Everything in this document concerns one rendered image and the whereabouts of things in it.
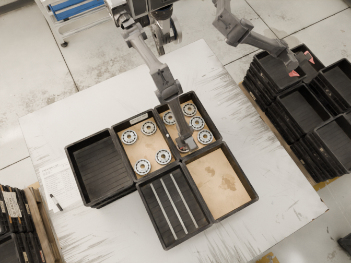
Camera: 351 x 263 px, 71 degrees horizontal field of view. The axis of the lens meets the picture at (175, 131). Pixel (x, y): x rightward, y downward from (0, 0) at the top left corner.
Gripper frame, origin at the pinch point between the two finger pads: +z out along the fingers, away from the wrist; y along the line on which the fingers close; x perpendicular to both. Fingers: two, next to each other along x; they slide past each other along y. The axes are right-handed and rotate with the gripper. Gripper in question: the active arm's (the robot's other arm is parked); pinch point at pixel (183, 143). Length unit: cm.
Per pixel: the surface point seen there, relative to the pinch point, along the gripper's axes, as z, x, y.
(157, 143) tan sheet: 5.1, 9.2, -14.3
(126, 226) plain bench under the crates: 16, -28, -55
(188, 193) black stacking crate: 2.6, -28.4, -11.6
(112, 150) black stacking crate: 6.1, 18.6, -42.2
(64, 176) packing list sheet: 19, 20, -79
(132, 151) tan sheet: 5.3, 11.6, -31.2
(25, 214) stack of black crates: 64, 19, -131
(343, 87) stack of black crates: 37, -11, 158
